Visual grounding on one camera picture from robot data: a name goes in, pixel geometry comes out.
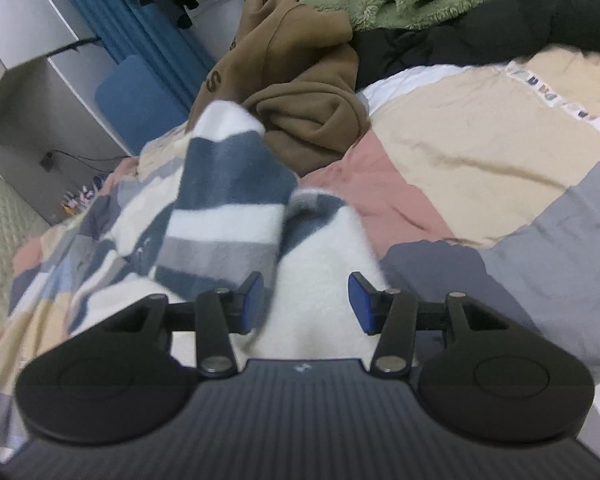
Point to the grey cabinet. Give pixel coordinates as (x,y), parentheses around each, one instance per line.
(35,90)

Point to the patchwork bed blanket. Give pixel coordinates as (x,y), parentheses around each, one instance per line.
(479,160)

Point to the cream quilted headboard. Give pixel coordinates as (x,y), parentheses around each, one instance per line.
(5,240)

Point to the blue curtain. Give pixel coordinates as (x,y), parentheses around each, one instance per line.
(130,15)

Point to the brown hoodie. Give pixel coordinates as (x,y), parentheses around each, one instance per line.
(290,85)

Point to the white bed sheet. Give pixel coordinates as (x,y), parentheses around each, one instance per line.
(404,85)

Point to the white blue striped sweater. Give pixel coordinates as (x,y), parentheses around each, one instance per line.
(230,200)

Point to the blue padded board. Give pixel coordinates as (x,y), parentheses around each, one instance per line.
(135,100)

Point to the black garment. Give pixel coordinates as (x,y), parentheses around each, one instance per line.
(504,30)

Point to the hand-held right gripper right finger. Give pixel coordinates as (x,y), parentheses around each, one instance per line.
(360,305)

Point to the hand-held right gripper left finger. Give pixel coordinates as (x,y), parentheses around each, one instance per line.
(252,305)

